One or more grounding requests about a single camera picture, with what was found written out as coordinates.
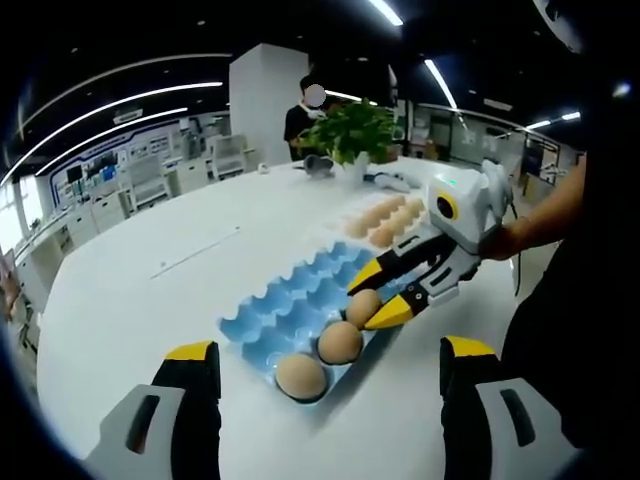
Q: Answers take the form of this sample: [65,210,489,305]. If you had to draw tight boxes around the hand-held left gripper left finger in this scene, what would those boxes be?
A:
[83,340,223,480]

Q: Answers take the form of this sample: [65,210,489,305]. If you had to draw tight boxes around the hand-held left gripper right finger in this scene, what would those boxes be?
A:
[438,335,585,480]

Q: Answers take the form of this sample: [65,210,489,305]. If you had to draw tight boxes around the group of brown eggs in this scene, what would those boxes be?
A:
[343,194,427,250]

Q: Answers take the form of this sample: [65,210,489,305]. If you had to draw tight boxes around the single brown egg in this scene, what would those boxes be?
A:
[318,321,364,365]
[276,353,327,401]
[345,288,382,329]

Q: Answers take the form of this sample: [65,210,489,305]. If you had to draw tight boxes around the white egg tray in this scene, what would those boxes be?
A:
[312,192,432,251]

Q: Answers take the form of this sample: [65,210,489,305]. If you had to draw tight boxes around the blue egg tray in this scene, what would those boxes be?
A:
[217,240,401,406]

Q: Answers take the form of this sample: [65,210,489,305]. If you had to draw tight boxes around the person's right hand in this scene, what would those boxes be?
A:
[477,215,532,262]

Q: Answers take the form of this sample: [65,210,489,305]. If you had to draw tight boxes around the white and blue toy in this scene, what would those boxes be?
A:
[363,170,425,191]

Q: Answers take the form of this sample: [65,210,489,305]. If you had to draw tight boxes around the straight ceiling light strip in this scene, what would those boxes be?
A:
[368,0,404,27]
[526,111,582,132]
[423,58,459,112]

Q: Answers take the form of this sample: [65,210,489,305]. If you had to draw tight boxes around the small grey object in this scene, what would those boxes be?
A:
[303,153,335,180]

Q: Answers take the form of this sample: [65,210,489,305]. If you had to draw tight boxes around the green potted plant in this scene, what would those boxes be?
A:
[297,97,403,190]

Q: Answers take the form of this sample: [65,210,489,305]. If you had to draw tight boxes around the person's black shirt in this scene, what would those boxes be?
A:
[501,29,640,451]

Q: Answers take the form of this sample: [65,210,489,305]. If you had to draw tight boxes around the white table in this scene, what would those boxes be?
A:
[35,149,524,480]

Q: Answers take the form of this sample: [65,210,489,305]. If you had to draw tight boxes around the white mesh office chair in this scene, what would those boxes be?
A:
[122,155,174,214]
[206,133,250,180]

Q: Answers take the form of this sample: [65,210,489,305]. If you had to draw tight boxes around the white worn device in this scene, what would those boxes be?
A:
[531,0,587,54]

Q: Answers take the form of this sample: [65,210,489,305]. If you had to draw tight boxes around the white square pillar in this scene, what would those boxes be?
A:
[228,42,311,174]

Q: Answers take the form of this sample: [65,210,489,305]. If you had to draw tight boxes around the long white cabinet counter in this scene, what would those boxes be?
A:
[12,164,231,296]

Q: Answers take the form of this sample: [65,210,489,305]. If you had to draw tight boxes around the curved ceiling light strip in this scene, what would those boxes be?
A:
[0,80,225,187]
[34,106,190,176]

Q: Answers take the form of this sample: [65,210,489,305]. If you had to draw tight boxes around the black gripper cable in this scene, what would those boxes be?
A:
[507,197,532,297]

